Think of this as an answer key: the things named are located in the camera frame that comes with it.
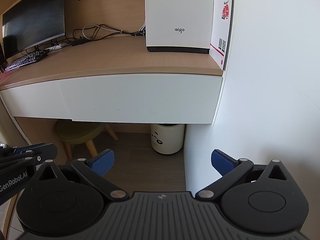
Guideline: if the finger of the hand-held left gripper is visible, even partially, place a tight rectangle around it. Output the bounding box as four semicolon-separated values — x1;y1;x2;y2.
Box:
0;155;42;172
0;143;58;164

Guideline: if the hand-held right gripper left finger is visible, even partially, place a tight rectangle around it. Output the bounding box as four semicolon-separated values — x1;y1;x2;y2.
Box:
37;149;128;202

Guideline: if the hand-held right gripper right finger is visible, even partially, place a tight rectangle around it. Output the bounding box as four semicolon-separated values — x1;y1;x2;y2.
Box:
195;149;288;202

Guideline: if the wide white desk drawer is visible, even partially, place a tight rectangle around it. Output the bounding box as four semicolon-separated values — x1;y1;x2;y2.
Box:
58;74;223;124

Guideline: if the green wooden-legged stool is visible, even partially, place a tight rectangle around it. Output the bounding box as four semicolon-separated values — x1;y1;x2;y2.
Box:
55;119;119;160

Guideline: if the narrow white desk drawer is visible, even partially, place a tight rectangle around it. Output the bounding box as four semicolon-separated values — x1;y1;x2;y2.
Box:
0;79;73;120

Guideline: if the white panda trash can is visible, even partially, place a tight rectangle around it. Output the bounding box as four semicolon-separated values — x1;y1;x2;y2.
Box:
150;123;185;155

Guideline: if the black keyboard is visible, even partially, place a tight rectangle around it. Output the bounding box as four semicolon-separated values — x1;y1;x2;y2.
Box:
5;50;50;71

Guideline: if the black computer monitor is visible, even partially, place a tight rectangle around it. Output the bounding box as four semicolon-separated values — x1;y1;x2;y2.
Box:
2;0;67;60

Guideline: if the white poster board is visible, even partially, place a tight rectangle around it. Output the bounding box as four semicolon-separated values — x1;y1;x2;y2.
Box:
209;0;235;71

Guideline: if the white computer case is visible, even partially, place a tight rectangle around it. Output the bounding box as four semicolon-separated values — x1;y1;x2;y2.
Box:
144;0;215;55

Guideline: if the black cable bundle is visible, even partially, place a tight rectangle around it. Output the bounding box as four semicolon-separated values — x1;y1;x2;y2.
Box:
72;24;147;46

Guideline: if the white coiled cable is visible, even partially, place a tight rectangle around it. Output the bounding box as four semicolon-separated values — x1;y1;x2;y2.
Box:
82;24;123;39

